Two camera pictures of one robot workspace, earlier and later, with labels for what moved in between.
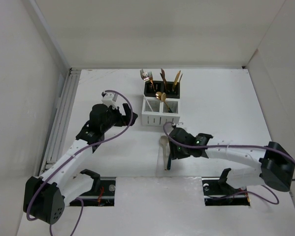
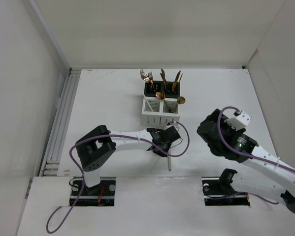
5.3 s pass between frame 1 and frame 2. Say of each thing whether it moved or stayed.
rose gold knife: stayed
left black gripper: moved
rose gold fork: stayed
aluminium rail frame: stayed
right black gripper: moved
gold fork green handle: stayed
